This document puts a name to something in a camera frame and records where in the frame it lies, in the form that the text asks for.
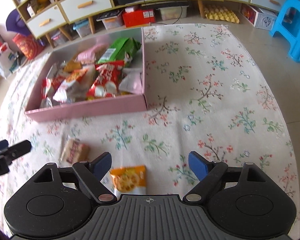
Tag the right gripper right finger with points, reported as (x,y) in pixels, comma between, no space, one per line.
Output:
(209,174)

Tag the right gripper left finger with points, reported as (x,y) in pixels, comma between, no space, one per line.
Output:
(89,176)

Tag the brown biscuit packet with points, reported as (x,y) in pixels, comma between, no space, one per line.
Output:
(75,151)

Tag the orange white snack packet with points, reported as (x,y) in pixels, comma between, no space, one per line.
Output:
(129,180)

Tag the red candy wrapper snack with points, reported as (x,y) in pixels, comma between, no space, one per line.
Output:
(50,86)

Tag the red snack packet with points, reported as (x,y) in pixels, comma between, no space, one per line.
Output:
(107,83)

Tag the floral tablecloth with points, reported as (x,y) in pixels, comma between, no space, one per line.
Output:
(204,94)

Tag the pink cardboard box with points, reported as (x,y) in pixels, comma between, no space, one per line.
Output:
(70,100)

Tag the red lantern bag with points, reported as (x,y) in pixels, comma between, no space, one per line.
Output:
(28,45)

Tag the pink snack packet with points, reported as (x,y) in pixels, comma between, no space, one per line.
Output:
(92,54)

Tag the purple hat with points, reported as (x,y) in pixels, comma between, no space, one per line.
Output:
(15,23)

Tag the green snack packet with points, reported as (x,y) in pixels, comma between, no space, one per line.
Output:
(122,49)

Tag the wooden tv cabinet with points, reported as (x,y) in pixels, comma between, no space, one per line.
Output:
(140,0)

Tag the yellow egg tray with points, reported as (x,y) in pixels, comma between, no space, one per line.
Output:
(220,13)

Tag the red shoe box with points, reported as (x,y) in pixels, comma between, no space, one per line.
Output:
(138,18)

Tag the white printed box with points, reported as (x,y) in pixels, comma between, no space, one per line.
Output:
(258,17)

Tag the blue plastic stool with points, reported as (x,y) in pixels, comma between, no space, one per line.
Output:
(290,31)

